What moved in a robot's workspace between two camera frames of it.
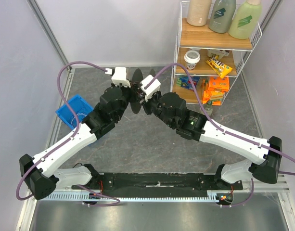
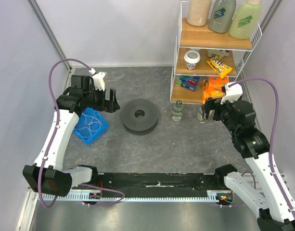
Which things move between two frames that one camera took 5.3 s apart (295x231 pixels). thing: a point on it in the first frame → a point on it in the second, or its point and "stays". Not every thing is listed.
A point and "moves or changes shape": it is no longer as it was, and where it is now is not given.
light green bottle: [246, 20] stays
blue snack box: [185, 82] stays
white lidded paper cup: [191, 57] stays
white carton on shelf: [220, 53] stays
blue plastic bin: [79, 106] moves or changes shape
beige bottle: [198, 12] stays
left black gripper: [132, 91] → [113, 105]
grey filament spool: [137, 76] → [139, 116]
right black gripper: [142, 96] → [215, 110]
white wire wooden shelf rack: [205, 54] stays
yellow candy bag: [221, 69] stays
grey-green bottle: [222, 15] stays
